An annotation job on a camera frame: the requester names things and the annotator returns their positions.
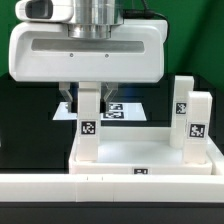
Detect white L-shaped obstacle fence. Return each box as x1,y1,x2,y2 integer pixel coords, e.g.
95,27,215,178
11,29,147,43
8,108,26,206
0,142,224,203

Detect white fiducial marker plate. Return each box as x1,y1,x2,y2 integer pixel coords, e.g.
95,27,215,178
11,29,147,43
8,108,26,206
53,102,146,121

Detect white desk top tray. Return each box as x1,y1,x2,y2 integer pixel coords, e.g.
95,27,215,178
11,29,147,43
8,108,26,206
69,126,212,175

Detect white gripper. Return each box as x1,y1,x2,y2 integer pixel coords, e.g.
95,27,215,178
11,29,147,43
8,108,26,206
9,19,167,113

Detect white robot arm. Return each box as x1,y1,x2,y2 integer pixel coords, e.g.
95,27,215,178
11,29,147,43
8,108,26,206
8,0,168,84

